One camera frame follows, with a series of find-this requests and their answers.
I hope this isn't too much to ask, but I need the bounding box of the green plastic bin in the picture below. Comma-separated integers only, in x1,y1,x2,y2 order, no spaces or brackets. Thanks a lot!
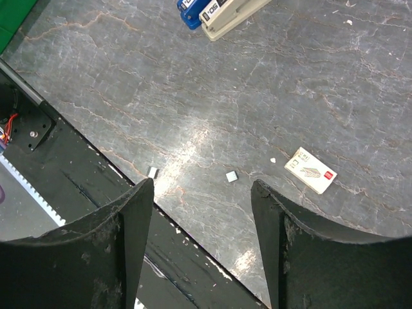
1,0,39,54

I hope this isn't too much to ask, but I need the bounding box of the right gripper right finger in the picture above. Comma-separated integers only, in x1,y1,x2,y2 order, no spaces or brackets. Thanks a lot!
251,180,411,308

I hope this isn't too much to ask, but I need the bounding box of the small silver staple strip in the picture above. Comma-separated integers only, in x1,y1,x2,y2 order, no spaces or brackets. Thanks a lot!
225,171,238,183

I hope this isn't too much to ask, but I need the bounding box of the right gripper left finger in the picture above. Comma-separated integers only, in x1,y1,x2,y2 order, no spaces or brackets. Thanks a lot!
1,179,154,308

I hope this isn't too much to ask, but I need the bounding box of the beige black stapler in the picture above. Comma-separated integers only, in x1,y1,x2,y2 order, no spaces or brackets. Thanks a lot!
199,0,271,41

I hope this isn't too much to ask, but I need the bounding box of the light blue cable duct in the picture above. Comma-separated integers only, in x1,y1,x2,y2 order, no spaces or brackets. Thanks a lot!
1,155,66,227

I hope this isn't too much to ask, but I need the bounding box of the staple box with red mark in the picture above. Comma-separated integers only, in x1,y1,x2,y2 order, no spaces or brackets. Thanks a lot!
284,147,337,194

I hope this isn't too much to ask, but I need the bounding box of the blue stapler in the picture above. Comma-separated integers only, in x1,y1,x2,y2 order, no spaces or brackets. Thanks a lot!
176,0,205,30

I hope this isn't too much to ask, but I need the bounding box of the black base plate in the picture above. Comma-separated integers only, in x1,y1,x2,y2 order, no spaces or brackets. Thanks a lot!
1,62,263,308

